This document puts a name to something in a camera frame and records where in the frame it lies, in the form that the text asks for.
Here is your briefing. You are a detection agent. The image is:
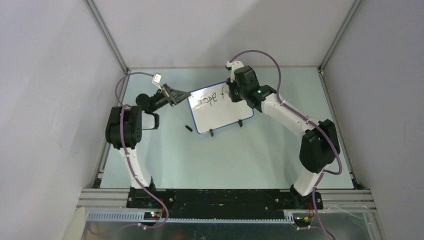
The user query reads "purple cable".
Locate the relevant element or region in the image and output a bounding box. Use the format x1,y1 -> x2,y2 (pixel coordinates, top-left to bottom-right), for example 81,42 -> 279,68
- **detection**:
229,49 -> 343,240
87,71 -> 170,233

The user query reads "left controller board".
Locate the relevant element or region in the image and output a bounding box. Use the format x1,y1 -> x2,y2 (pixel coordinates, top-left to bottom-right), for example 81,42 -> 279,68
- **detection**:
143,211 -> 162,221

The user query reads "grey cable duct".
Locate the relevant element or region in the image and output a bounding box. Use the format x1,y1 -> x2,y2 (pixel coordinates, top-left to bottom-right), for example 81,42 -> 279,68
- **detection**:
86,211 -> 296,224

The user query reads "blue framed whiteboard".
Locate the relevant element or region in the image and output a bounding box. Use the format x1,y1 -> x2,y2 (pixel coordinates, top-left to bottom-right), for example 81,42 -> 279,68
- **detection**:
187,81 -> 254,135

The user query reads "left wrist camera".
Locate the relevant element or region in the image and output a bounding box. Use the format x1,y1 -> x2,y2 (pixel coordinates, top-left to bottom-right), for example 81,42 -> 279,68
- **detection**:
152,73 -> 162,89

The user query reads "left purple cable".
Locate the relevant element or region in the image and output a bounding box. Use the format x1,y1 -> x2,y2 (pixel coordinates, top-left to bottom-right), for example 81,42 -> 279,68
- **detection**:
87,71 -> 170,233

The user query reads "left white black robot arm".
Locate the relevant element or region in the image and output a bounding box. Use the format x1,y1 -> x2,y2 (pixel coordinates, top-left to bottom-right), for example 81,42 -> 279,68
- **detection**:
105,84 -> 192,208

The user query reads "controller board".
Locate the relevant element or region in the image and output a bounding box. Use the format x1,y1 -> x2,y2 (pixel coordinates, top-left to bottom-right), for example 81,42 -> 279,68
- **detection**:
143,211 -> 162,221
293,216 -> 313,226

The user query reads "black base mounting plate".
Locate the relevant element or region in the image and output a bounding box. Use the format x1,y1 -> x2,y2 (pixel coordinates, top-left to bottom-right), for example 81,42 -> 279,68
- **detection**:
126,188 -> 324,220

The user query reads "aluminium frame rail front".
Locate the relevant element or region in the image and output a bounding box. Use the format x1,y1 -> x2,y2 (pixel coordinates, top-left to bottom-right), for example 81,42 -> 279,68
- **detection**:
76,188 -> 377,213

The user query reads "black marker cap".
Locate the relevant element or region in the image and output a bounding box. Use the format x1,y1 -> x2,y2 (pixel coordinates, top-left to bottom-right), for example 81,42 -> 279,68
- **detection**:
184,125 -> 193,132

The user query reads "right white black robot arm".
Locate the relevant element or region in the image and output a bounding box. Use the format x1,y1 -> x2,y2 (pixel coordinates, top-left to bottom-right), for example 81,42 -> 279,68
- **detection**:
225,61 -> 343,209

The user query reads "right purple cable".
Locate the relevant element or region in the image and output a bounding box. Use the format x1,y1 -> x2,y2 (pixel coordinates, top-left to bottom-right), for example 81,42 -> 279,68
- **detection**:
229,49 -> 343,240

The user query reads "right controller board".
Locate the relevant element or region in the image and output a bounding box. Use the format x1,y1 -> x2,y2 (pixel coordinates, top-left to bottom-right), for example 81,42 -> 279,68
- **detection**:
293,216 -> 313,226

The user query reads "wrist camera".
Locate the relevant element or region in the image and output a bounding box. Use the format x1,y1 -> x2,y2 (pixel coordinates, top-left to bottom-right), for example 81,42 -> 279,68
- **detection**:
225,60 -> 244,83
152,73 -> 162,89

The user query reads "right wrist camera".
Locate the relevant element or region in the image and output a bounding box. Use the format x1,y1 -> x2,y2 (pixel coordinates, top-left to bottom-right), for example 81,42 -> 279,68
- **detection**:
225,60 -> 244,83

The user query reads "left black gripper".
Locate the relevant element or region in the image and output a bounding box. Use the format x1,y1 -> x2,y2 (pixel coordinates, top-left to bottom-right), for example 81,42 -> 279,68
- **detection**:
150,84 -> 191,113

